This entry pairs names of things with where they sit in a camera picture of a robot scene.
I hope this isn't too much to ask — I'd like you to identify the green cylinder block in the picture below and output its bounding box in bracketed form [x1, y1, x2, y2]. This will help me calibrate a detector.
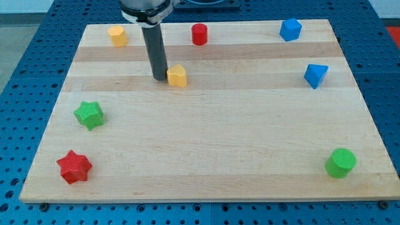
[325, 148, 357, 179]

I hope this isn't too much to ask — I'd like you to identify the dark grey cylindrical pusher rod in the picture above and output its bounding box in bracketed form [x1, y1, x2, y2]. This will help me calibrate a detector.
[142, 24, 168, 81]

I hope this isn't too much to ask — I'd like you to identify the red star block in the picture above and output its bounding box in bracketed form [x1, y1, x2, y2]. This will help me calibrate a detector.
[56, 150, 93, 184]

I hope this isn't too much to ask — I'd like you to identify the blue perforated table plate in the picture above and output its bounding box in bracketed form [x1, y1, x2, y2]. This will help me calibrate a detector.
[1, 0, 399, 224]

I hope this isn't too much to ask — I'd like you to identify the red cylinder block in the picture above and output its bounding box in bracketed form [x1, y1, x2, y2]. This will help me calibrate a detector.
[191, 23, 208, 46]

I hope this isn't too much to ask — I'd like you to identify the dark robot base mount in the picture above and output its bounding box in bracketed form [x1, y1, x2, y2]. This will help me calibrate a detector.
[174, 0, 241, 11]

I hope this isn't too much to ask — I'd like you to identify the yellow heart block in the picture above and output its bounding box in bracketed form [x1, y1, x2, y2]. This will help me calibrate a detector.
[167, 64, 188, 88]

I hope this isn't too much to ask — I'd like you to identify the green star block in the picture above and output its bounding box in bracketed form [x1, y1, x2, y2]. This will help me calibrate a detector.
[73, 101, 104, 131]

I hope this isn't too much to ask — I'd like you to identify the wooden board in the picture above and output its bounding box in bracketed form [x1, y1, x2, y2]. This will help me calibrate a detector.
[19, 19, 399, 204]

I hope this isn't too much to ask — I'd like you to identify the blue cube block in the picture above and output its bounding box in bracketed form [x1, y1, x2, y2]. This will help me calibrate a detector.
[279, 18, 302, 42]

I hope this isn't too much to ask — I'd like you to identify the blue pyramid block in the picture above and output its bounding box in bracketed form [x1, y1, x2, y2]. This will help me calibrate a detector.
[304, 64, 329, 89]

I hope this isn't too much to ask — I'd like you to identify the yellow hexagon block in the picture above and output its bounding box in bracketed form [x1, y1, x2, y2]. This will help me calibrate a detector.
[107, 26, 128, 48]

